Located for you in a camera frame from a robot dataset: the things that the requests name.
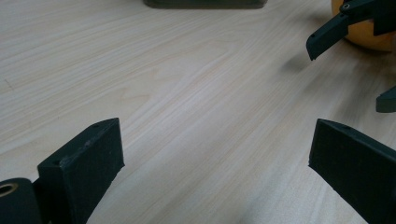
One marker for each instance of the clear grey storage box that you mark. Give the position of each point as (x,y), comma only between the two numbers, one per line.
(202,3)

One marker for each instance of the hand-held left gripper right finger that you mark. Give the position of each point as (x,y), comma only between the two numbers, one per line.
(358,168)

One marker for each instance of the orange plush toy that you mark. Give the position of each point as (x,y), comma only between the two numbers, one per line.
(364,35)

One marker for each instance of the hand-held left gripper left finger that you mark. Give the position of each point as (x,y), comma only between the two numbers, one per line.
(84,161)

